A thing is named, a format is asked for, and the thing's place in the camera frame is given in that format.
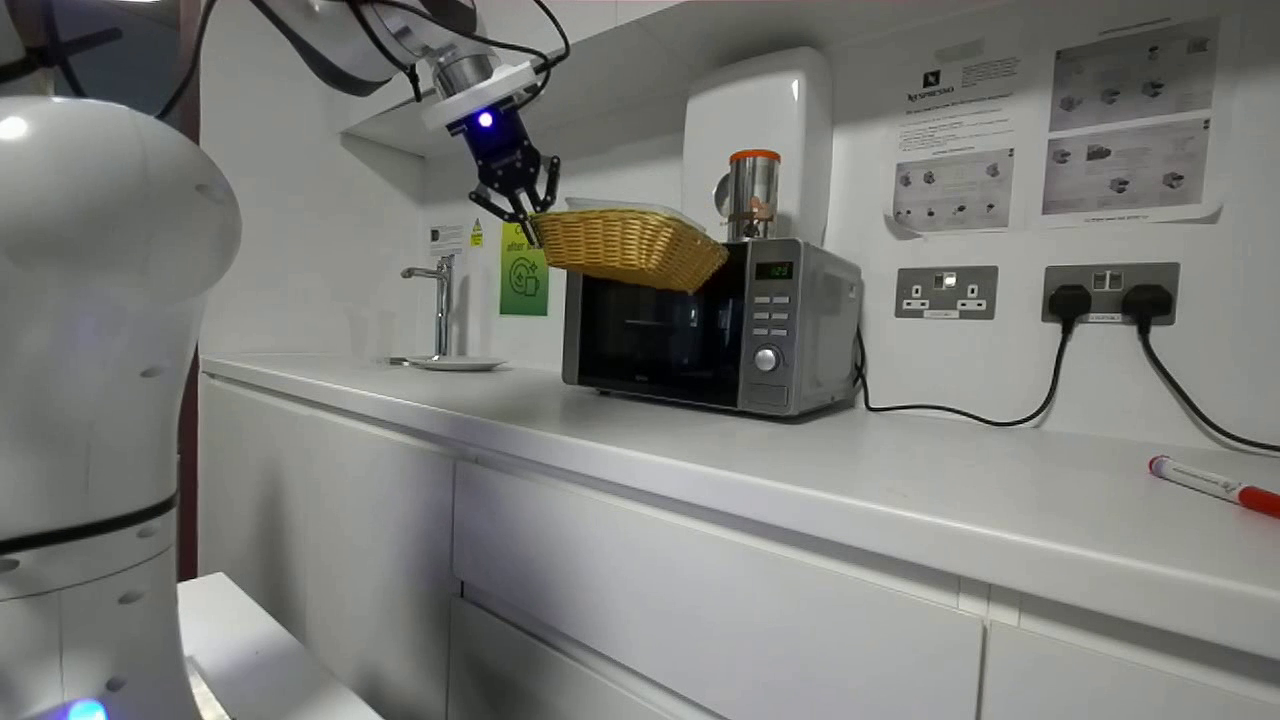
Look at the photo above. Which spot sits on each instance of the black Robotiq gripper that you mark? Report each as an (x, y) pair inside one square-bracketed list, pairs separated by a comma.
[(505, 150)]

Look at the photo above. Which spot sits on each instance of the brown wicker basket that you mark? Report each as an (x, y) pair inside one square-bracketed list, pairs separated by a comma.
[(632, 250)]

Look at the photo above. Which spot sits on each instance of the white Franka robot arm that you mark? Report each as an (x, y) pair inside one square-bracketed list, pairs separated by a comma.
[(93, 333)]

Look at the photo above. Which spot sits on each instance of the silver microwave oven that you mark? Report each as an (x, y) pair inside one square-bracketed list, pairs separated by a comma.
[(787, 333)]

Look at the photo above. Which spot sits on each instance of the chrome tap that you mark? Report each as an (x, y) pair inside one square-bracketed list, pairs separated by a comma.
[(444, 300)]

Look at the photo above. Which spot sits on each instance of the white cabinet door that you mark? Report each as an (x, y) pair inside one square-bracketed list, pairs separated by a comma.
[(334, 505)]

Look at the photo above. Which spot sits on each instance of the photo instruction sheet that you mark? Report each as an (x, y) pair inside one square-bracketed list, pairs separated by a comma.
[(952, 188), (1133, 75), (1124, 166)]

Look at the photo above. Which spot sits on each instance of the silver double socket plate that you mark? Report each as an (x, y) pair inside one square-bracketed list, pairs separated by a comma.
[(1110, 277), (945, 291)]

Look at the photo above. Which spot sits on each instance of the wide white drawer front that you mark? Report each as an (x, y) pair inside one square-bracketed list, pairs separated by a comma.
[(722, 602)]

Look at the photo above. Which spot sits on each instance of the white text notice sheet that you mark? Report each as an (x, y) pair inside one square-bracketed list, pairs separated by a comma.
[(960, 94)]

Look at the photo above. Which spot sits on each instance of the white lower drawer front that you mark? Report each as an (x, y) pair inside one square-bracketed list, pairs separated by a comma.
[(532, 681)]

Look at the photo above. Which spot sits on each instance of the white robot table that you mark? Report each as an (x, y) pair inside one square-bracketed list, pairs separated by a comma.
[(252, 652)]

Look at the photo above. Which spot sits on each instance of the white marker red cap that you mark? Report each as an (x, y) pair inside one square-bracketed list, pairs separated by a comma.
[(1205, 481)]

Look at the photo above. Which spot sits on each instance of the small wall labels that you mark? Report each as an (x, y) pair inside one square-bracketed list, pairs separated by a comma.
[(457, 232)]

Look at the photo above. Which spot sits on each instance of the green yellow wall poster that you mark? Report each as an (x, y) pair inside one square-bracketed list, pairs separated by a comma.
[(525, 275)]

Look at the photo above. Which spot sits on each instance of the white wall water heater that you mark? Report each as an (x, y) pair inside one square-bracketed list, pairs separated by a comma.
[(762, 102)]

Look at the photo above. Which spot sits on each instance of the dark brown door frame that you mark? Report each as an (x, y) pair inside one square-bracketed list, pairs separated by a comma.
[(188, 465)]

